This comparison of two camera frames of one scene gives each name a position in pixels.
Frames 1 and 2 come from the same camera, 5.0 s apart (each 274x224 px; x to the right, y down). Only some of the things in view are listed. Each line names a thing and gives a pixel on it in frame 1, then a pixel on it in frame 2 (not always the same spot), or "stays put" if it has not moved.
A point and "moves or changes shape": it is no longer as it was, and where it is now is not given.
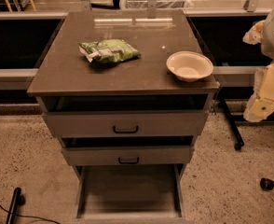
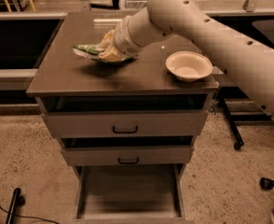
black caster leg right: [268, 185] stays put
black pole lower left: [18, 200] stays put
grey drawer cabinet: [126, 93] stays put
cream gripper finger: [254, 35] to [104, 44]
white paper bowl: [189, 65] stays put
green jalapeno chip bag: [109, 51] moves or changes shape
